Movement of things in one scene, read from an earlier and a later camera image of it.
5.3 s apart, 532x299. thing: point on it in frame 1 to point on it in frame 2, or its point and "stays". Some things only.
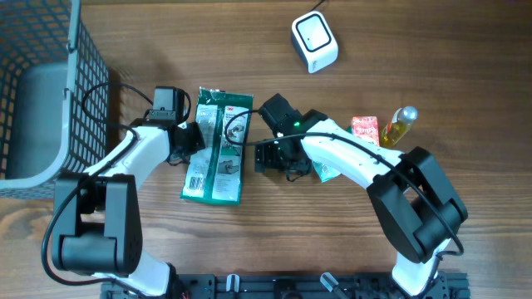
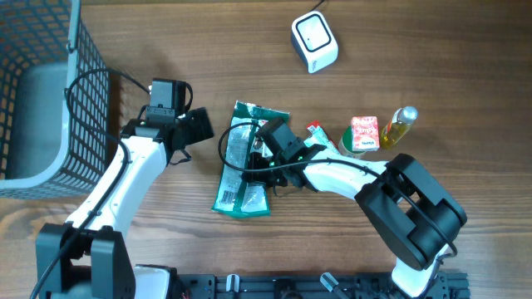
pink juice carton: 366,128 stays
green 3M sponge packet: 213,174 to 234,195
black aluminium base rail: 447,285 stays
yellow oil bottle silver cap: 396,128 stays
